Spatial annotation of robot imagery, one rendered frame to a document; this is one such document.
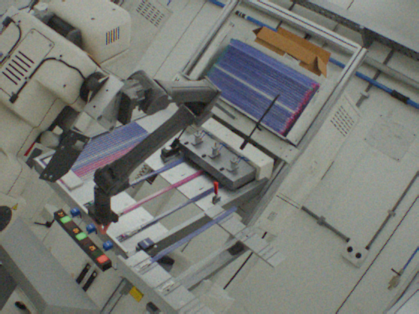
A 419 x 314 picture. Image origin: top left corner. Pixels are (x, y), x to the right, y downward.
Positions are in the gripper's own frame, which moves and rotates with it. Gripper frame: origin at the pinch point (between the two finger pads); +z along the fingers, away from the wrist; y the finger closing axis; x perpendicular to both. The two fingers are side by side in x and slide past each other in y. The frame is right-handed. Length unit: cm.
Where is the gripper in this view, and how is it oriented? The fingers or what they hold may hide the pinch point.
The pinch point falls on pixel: (103, 231)
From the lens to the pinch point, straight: 200.9
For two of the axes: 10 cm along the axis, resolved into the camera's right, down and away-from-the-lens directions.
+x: -7.4, 3.3, -5.9
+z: -0.9, 8.1, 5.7
